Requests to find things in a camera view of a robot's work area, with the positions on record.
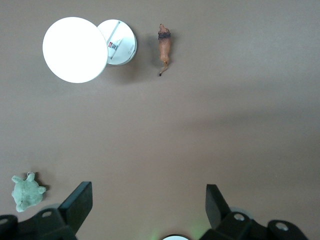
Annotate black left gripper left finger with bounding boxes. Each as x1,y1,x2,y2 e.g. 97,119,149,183
0,181,93,240

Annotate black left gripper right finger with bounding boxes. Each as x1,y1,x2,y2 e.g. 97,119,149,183
201,184,310,240

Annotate brown lion statue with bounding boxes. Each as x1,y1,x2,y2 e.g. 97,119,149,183
156,23,173,77

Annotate green plush turtle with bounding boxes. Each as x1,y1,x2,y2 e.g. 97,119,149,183
11,171,47,213

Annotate white round desk lamp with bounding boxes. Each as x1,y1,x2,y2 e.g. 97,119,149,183
41,16,138,84

